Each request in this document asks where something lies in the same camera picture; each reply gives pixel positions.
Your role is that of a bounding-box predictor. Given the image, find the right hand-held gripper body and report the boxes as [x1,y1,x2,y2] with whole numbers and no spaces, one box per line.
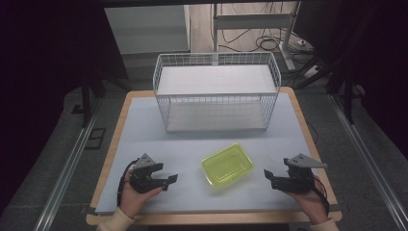
[282,153,329,194]

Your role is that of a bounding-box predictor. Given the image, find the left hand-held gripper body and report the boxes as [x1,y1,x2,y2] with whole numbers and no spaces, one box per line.
[129,152,166,194]

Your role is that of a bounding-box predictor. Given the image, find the yellow-green plastic container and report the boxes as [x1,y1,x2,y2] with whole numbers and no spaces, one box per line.
[201,142,254,189]

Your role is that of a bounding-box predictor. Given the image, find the white wire basket rack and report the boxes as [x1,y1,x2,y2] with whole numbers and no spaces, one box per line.
[152,51,283,133]

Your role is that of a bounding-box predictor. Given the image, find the person's left hand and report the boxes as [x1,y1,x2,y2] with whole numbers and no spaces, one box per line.
[119,168,164,220]

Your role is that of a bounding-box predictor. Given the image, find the person's right hand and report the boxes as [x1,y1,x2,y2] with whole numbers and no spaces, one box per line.
[283,175,330,226]

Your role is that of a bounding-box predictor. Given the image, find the light blue-grey table mat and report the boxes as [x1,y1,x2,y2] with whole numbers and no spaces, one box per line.
[95,92,339,215]

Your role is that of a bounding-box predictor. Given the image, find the wooden table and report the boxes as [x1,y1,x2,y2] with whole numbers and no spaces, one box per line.
[86,86,343,226]

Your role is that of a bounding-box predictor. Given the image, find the black metal stand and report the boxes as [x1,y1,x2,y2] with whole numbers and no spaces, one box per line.
[71,64,133,129]
[296,1,379,125]

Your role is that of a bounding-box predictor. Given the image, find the white power strip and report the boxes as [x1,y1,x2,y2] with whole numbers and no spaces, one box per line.
[302,64,322,80]

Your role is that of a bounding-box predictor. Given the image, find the white cabinet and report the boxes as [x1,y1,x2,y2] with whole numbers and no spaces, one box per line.
[104,5,191,56]

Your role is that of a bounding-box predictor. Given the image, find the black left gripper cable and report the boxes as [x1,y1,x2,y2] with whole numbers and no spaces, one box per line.
[116,158,140,208]

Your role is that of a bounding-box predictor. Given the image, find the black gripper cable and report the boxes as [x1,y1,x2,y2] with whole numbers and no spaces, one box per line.
[116,158,140,208]
[312,175,331,217]

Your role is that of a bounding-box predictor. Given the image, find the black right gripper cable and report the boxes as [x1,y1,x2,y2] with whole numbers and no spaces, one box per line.
[312,175,331,217]

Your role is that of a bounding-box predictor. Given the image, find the black floor bracket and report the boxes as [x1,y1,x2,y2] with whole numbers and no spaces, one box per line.
[84,127,107,150]

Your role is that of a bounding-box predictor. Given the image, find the metal floor rail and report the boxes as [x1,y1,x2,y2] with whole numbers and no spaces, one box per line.
[328,92,408,231]
[33,102,102,231]

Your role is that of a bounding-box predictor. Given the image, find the black floor cables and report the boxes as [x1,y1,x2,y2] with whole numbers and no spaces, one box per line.
[210,3,321,88]

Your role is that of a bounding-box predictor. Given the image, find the white metal desk frame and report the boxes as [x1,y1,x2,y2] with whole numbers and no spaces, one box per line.
[212,1,302,72]

